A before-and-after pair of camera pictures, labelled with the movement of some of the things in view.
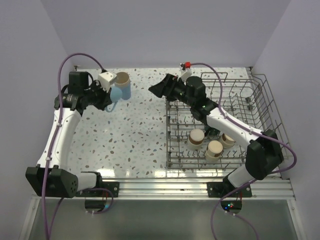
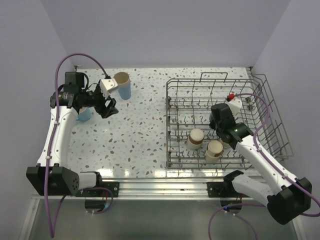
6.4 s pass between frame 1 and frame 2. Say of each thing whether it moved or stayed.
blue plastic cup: stayed
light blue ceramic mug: moved
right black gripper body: moved
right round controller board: stayed
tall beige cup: stayed
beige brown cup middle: stayed
